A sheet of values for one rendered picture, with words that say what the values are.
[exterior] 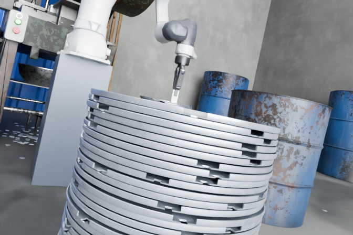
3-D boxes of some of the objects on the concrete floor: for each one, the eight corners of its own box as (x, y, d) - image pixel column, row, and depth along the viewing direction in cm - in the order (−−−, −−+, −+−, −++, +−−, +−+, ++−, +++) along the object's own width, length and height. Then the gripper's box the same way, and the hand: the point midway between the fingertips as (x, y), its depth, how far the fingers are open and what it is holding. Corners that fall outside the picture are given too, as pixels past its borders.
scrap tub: (327, 225, 116) (350, 114, 117) (269, 236, 91) (298, 95, 92) (248, 189, 150) (266, 103, 151) (190, 189, 125) (212, 86, 126)
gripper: (173, 56, 143) (163, 101, 143) (179, 53, 131) (168, 102, 130) (186, 60, 145) (177, 104, 145) (194, 56, 132) (183, 105, 132)
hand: (174, 96), depth 138 cm, fingers closed, pressing on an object
